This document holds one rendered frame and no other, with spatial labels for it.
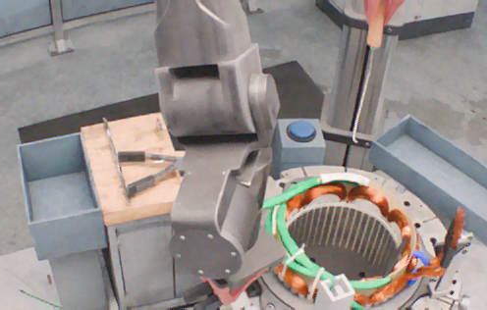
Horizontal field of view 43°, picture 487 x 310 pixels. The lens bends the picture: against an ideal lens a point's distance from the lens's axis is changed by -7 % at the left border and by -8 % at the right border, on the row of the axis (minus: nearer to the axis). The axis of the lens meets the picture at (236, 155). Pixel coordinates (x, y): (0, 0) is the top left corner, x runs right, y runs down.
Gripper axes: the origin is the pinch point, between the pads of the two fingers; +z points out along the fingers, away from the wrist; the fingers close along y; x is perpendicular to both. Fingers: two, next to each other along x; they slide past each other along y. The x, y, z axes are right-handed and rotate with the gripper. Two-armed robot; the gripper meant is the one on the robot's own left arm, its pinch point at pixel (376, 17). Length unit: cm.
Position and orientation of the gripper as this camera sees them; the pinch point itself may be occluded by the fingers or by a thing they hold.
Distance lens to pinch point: 78.3
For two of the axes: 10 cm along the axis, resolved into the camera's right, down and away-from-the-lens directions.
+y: 9.9, -0.5, 1.1
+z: -0.4, 7.3, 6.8
